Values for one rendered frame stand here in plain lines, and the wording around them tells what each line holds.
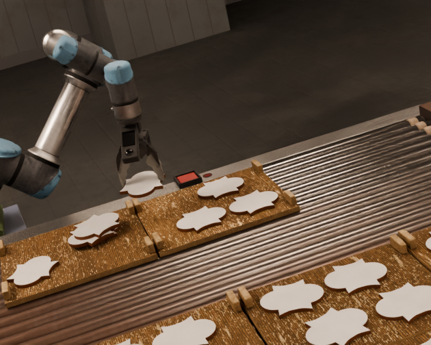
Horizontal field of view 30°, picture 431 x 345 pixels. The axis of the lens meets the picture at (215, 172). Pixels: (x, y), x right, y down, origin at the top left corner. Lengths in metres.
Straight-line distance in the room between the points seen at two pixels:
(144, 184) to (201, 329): 0.65
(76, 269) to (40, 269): 0.10
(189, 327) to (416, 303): 0.49
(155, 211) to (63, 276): 0.37
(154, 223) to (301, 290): 0.62
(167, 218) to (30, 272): 0.41
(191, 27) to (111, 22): 0.80
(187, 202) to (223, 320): 0.65
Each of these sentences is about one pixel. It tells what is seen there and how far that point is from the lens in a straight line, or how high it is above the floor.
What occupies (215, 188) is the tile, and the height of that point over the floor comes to 0.95.
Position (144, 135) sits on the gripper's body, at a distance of 2.32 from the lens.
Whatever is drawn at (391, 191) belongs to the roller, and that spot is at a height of 0.92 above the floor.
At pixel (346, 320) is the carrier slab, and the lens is 1.76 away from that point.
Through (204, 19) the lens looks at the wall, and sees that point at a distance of 8.11.
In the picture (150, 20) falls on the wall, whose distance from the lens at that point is 7.94.
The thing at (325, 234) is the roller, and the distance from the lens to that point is 2.14.
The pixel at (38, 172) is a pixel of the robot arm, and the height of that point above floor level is 1.03.
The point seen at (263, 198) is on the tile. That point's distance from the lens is 2.32.
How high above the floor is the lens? 1.95
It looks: 23 degrees down
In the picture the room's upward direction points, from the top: 13 degrees counter-clockwise
